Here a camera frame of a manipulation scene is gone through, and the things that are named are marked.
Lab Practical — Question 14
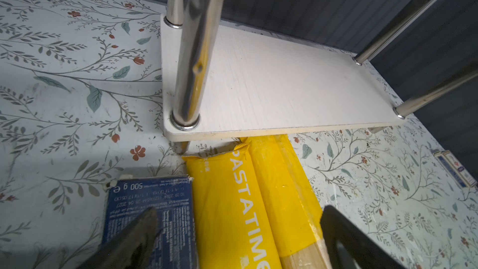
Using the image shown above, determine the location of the light blue spaghetti box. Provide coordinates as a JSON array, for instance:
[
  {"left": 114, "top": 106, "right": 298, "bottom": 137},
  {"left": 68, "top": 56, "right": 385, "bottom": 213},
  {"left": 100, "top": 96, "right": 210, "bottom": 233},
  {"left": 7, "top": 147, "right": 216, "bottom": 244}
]
[{"left": 102, "top": 176, "right": 199, "bottom": 269}]

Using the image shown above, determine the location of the yellow pastatime spaghetti pack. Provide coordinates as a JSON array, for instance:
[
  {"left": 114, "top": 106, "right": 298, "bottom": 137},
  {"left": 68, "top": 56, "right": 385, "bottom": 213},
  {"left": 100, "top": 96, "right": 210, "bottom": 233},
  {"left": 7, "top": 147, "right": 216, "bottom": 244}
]
[{"left": 184, "top": 144, "right": 281, "bottom": 269}]

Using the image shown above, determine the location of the yellow spaghetti pack barcode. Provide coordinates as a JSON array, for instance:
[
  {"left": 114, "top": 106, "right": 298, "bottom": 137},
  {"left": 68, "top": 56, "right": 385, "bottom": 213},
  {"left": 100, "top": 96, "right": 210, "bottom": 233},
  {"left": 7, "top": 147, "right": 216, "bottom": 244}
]
[{"left": 241, "top": 134, "right": 331, "bottom": 269}]

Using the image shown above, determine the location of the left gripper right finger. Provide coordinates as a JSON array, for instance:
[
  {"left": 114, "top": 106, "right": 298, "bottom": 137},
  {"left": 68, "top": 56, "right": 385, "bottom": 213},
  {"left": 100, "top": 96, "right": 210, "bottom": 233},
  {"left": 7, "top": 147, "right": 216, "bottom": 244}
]
[{"left": 320, "top": 205, "right": 403, "bottom": 269}]

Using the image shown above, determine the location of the white two-tier shelf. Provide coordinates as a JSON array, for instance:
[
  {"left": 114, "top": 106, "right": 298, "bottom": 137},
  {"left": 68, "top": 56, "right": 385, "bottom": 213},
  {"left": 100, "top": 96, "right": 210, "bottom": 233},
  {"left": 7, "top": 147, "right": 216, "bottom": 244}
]
[{"left": 161, "top": 0, "right": 478, "bottom": 153}]

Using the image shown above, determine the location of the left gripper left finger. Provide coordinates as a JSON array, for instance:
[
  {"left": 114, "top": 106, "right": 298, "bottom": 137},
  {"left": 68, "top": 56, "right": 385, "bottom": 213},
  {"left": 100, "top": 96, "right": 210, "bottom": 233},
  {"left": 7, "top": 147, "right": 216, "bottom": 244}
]
[{"left": 78, "top": 207, "right": 159, "bottom": 269}]

